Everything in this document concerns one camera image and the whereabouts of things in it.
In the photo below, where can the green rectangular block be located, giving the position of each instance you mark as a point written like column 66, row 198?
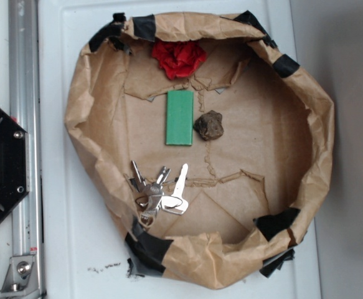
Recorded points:
column 179, row 117

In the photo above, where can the brown paper bag tray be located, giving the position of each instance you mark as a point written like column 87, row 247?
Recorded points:
column 253, row 192

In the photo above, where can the brown rock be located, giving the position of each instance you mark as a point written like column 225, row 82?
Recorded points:
column 209, row 126

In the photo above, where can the bunch of silver keys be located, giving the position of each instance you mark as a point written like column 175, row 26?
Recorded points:
column 152, row 193

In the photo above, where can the silver key with large head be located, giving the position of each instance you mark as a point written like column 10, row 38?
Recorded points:
column 175, row 203

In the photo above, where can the red crumpled paper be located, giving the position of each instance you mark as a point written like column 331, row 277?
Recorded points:
column 178, row 59

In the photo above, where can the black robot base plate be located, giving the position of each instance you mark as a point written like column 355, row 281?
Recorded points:
column 13, row 164

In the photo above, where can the aluminium extrusion rail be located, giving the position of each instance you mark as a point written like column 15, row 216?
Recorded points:
column 27, row 217

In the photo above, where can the metal corner bracket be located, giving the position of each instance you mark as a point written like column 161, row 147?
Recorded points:
column 21, row 279

